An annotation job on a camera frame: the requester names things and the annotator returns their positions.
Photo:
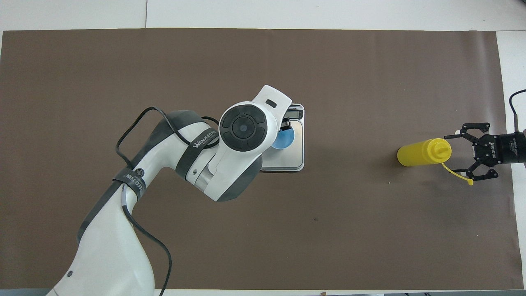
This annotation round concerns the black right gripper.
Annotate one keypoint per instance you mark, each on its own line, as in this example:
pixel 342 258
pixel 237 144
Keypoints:
pixel 501 149

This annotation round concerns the light blue plastic cup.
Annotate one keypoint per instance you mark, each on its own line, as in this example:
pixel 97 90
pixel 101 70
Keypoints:
pixel 285 140

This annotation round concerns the silver digital kitchen scale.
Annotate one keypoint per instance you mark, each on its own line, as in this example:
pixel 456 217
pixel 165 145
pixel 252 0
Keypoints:
pixel 294 158

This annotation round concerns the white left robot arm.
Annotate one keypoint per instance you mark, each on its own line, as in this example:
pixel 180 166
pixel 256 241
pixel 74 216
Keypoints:
pixel 242 127

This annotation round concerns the yellow squeeze bottle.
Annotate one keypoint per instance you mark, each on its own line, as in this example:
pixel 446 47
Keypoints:
pixel 419 154

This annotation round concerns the brown table mat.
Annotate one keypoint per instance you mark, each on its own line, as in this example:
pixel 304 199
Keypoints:
pixel 328 226

